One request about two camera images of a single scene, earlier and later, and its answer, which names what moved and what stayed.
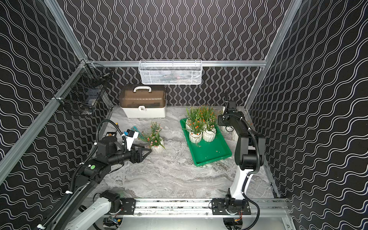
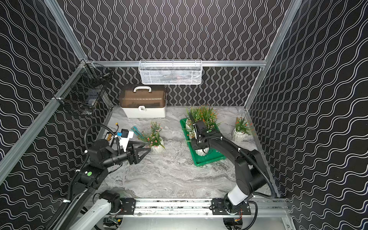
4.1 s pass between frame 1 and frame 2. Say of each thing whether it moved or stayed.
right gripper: moved
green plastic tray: stayed
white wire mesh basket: stayed
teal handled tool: stayed
